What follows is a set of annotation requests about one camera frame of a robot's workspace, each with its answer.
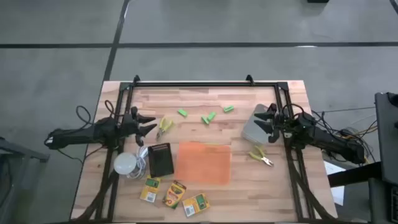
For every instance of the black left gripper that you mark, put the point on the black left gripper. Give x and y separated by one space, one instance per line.
129 124

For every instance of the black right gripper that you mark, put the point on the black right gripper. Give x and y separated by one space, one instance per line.
278 124

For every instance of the black slotted plastic basket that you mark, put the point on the black slotted plastic basket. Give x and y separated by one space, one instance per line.
160 160

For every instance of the yellow crayon box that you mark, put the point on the yellow crayon box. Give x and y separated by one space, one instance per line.
196 204
174 194
150 188

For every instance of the orange translucent plastic bin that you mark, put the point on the orange translucent plastic bin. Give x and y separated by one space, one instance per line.
202 163

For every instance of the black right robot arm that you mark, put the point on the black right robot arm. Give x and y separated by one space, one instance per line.
329 140

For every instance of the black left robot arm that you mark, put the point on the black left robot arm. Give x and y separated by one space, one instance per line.
77 133

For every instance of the grey plastic bin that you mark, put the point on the grey plastic bin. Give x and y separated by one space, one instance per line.
252 130

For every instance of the white paper sheet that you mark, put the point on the white paper sheet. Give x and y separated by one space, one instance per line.
337 193

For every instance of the grey metal bench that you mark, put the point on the grey metal bench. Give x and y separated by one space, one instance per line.
18 152

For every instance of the black floor object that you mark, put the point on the black floor object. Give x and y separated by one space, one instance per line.
317 1

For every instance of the black metal frame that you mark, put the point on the black metal frame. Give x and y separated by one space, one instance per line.
202 84

